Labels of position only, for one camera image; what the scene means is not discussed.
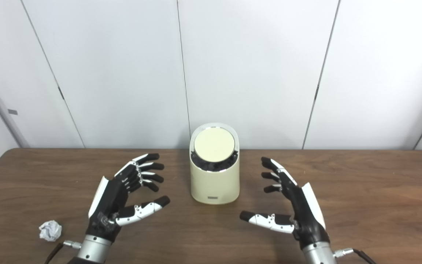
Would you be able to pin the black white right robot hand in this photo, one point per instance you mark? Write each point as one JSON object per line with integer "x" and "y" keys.
{"x": 304, "y": 212}

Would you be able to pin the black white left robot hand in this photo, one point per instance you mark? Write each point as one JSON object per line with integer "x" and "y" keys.
{"x": 110, "y": 198}

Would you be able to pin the white paper ball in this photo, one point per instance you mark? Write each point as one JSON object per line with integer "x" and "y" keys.
{"x": 50, "y": 231}

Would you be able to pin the cream round bin lid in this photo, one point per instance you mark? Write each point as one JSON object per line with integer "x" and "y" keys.
{"x": 214, "y": 145}

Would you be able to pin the cream-colored bin body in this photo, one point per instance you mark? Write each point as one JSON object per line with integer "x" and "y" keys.
{"x": 214, "y": 183}

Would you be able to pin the black bin liner bag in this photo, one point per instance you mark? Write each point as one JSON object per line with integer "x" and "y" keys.
{"x": 211, "y": 167}

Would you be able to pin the grey wall corner post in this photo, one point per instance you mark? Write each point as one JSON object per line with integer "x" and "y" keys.
{"x": 20, "y": 141}

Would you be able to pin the small grey wall tag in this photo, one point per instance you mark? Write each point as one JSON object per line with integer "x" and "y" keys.
{"x": 12, "y": 112}

